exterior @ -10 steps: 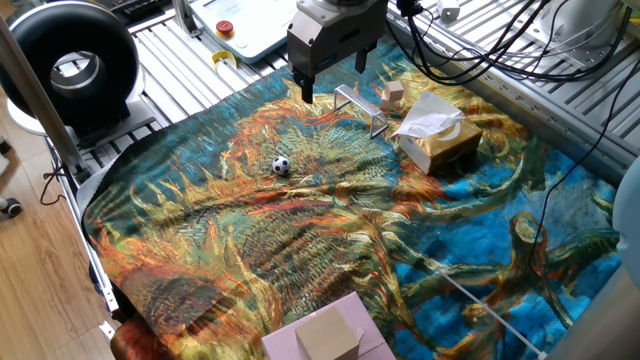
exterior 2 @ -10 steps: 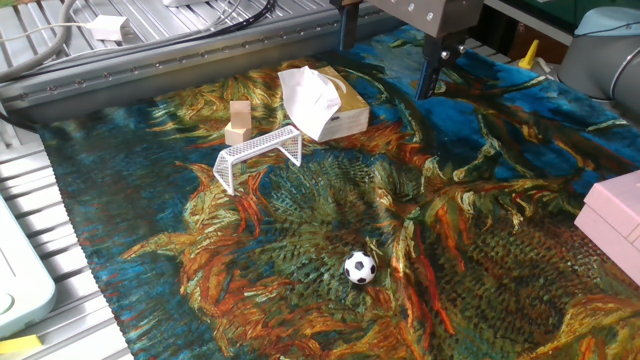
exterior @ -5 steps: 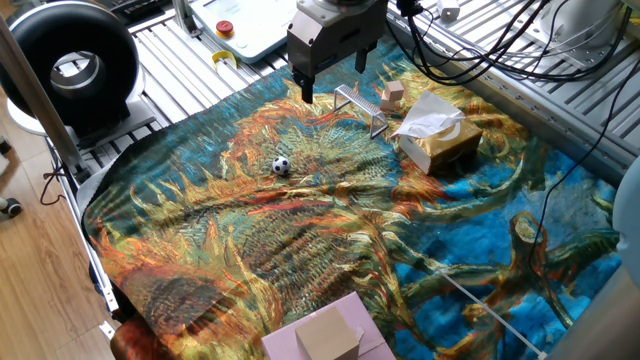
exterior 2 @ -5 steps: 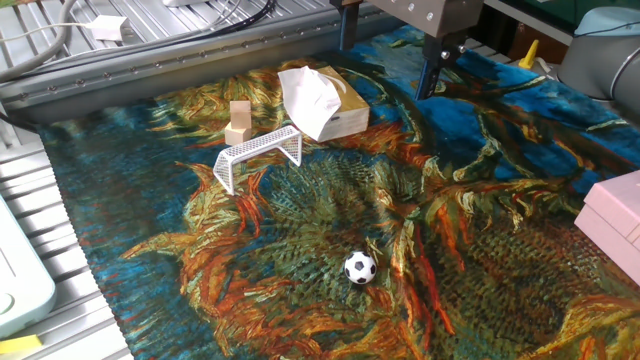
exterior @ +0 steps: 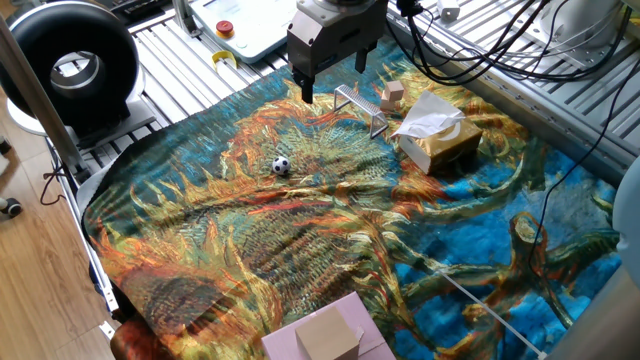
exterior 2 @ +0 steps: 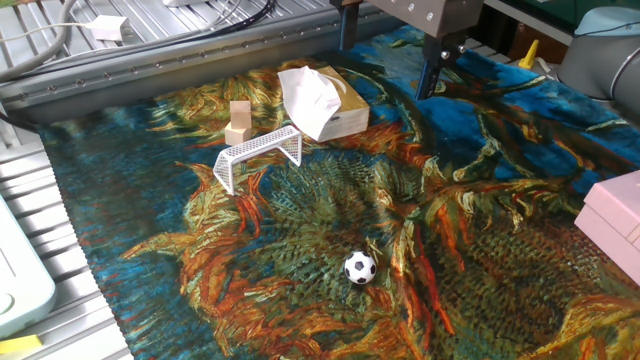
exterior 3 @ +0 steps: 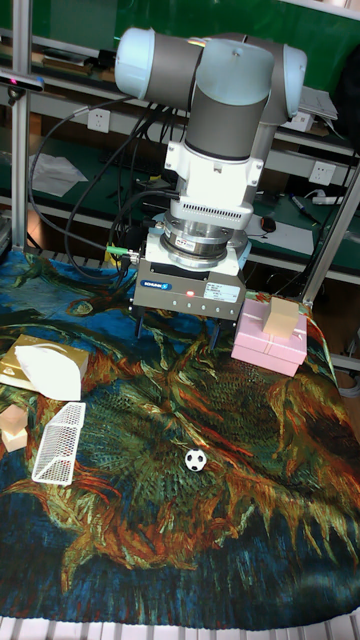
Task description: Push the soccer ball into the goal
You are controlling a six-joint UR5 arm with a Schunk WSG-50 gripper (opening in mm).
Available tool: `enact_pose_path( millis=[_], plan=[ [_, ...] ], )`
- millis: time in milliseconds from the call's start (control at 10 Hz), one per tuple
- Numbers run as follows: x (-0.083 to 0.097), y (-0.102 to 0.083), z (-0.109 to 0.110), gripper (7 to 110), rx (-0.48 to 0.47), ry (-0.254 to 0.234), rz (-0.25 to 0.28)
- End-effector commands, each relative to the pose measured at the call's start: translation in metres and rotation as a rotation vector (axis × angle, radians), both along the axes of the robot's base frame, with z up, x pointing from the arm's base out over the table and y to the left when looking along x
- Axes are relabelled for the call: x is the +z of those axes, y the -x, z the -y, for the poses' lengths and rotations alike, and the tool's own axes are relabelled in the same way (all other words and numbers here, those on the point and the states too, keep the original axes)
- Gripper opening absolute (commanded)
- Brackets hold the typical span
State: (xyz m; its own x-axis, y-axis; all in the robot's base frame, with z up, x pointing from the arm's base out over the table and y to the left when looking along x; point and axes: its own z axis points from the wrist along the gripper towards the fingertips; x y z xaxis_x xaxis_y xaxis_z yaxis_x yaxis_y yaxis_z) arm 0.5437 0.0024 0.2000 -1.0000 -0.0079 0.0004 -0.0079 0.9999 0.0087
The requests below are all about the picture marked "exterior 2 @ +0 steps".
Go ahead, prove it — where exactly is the silver block gripper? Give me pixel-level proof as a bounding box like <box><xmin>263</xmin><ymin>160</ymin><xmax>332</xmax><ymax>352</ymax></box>
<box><xmin>329</xmin><ymin>0</ymin><xmax>485</xmax><ymax>102</ymax></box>

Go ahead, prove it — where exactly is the small black white soccer ball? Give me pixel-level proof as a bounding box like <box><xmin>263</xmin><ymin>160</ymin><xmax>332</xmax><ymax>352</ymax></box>
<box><xmin>343</xmin><ymin>250</ymin><xmax>378</xmax><ymax>286</ymax></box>

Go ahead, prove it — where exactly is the white mesh toy goal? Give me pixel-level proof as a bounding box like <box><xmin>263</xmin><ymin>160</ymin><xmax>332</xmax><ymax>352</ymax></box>
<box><xmin>212</xmin><ymin>124</ymin><xmax>304</xmax><ymax>196</ymax></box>

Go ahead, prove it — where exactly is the gold tissue box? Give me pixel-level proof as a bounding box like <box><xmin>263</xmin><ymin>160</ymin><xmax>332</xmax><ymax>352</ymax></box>
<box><xmin>314</xmin><ymin>65</ymin><xmax>371</xmax><ymax>144</ymax></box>

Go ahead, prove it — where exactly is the white tissue sheet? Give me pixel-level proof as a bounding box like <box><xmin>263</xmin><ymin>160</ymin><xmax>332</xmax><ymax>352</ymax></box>
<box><xmin>277</xmin><ymin>65</ymin><xmax>343</xmax><ymax>142</ymax></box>

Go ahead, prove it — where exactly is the small yellow plastic piece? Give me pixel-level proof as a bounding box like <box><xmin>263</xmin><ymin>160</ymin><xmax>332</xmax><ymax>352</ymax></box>
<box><xmin>517</xmin><ymin>39</ymin><xmax>541</xmax><ymax>70</ymax></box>

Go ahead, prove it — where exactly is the small wooden block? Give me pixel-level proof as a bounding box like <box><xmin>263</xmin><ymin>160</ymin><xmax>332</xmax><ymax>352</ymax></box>
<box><xmin>229</xmin><ymin>100</ymin><xmax>253</xmax><ymax>130</ymax></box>
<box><xmin>224</xmin><ymin>122</ymin><xmax>253</xmax><ymax>147</ymax></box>

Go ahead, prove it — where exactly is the pink box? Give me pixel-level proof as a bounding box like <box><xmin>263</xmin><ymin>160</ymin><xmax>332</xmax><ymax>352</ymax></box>
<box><xmin>573</xmin><ymin>169</ymin><xmax>640</xmax><ymax>286</ymax></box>

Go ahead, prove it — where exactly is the white power adapter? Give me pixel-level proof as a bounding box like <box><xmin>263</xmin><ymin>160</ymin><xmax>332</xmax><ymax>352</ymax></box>
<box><xmin>85</xmin><ymin>14</ymin><xmax>130</xmax><ymax>42</ymax></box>

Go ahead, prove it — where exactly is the sunflower painting cloth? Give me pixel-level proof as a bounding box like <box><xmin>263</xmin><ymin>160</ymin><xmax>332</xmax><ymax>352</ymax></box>
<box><xmin>37</xmin><ymin>22</ymin><xmax>640</xmax><ymax>360</ymax></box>

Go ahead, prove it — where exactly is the white teach pendant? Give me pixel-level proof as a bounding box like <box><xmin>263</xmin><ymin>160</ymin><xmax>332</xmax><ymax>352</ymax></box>
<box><xmin>0</xmin><ymin>194</ymin><xmax>57</xmax><ymax>340</ymax></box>

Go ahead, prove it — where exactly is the small yellow tape piece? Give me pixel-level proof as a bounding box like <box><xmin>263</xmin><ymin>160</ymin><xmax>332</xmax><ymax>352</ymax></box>
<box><xmin>0</xmin><ymin>333</ymin><xmax>44</xmax><ymax>355</ymax></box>

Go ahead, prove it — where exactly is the black power cable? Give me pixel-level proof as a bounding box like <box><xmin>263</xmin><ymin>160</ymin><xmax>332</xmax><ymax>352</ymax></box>
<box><xmin>134</xmin><ymin>0</ymin><xmax>277</xmax><ymax>49</ymax></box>

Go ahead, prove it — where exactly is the grey aluminium rail beam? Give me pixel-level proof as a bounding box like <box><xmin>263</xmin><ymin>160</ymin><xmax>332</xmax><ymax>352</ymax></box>
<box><xmin>0</xmin><ymin>2</ymin><xmax>416</xmax><ymax>124</ymax></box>

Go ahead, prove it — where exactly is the thick grey hose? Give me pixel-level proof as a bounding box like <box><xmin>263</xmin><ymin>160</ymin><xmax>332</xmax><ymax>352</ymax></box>
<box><xmin>0</xmin><ymin>0</ymin><xmax>80</xmax><ymax>85</ymax></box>

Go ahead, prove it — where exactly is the white adapter cable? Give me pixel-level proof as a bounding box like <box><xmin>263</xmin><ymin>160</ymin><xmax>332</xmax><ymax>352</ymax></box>
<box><xmin>0</xmin><ymin>21</ymin><xmax>89</xmax><ymax>44</ymax></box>

